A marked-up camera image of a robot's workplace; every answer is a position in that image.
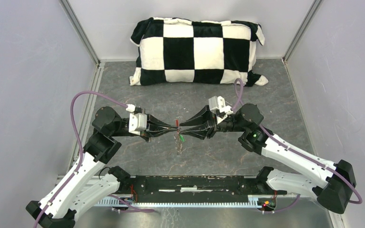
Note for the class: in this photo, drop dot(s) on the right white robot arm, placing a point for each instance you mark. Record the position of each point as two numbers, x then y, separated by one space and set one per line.
330 183

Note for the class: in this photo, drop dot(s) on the black and white checkered pillow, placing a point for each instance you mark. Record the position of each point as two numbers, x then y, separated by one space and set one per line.
209 52

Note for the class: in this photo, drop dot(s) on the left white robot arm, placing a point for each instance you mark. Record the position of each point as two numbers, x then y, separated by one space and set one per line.
68 201

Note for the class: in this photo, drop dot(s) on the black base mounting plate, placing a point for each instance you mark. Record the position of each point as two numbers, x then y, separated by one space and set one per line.
194 189

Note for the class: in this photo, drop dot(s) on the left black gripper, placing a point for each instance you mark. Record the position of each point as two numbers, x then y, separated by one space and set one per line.
149 133

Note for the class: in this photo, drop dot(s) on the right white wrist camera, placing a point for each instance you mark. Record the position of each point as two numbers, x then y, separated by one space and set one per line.
218 107

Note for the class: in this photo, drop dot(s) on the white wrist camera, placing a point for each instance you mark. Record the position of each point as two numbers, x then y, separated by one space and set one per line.
137 123
218 107

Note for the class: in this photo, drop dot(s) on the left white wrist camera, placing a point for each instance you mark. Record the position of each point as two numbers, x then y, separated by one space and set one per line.
137 123

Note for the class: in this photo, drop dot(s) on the green key tag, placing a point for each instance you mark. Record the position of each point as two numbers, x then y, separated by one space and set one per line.
181 138

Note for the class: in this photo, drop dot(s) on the white slotted cable duct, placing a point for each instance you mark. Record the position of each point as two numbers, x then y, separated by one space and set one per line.
113 202

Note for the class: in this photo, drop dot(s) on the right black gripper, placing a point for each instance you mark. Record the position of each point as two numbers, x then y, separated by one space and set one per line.
204 116

